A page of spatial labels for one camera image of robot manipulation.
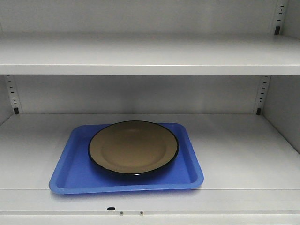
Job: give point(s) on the white cabinet shelf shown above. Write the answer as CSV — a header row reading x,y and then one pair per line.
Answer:
x,y
152,54
251,175

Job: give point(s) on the beige plate with black rim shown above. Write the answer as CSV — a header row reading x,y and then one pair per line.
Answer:
x,y
133,147

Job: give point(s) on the white cabinet shelf lower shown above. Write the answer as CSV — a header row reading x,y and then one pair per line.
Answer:
x,y
251,175

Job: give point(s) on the blue plastic tray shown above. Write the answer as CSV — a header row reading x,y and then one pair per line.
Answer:
x,y
76,173

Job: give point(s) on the white cabinet shelf upper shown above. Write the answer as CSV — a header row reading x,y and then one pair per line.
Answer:
x,y
152,54

